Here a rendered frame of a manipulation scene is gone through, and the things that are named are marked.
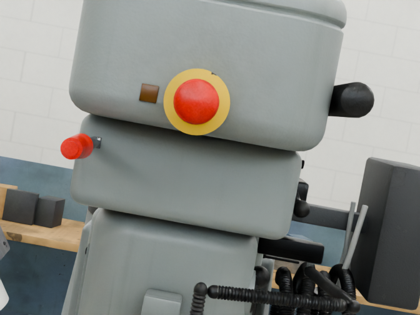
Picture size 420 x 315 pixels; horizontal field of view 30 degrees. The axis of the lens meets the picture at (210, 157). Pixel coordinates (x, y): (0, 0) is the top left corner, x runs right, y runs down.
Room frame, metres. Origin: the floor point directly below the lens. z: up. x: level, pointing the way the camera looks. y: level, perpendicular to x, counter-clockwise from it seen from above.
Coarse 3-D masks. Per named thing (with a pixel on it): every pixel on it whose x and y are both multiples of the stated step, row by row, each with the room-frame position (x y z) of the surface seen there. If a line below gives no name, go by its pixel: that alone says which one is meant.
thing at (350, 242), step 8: (352, 208) 1.21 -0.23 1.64; (352, 216) 1.21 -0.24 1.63; (360, 216) 1.18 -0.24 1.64; (360, 224) 1.19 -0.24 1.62; (352, 232) 1.29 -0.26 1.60; (344, 240) 1.22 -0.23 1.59; (352, 240) 1.19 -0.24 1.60; (344, 248) 1.22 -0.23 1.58; (352, 248) 1.19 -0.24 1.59; (344, 256) 1.23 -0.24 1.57; (344, 264) 1.20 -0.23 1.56
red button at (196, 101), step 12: (192, 84) 0.68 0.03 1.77; (204, 84) 0.68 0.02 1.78; (180, 96) 0.68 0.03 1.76; (192, 96) 0.68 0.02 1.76; (204, 96) 0.68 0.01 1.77; (216, 96) 0.68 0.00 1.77; (180, 108) 0.68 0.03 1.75; (192, 108) 0.68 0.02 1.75; (204, 108) 0.68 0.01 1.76; (216, 108) 0.68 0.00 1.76; (192, 120) 0.68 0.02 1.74; (204, 120) 0.68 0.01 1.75
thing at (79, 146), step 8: (72, 136) 0.70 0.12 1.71; (80, 136) 0.71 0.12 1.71; (88, 136) 0.73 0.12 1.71; (64, 144) 0.68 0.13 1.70; (72, 144) 0.68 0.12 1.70; (80, 144) 0.68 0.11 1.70; (88, 144) 0.71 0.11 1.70; (96, 144) 0.79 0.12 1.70; (64, 152) 0.68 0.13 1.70; (72, 152) 0.68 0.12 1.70; (80, 152) 0.68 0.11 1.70; (88, 152) 0.72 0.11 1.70
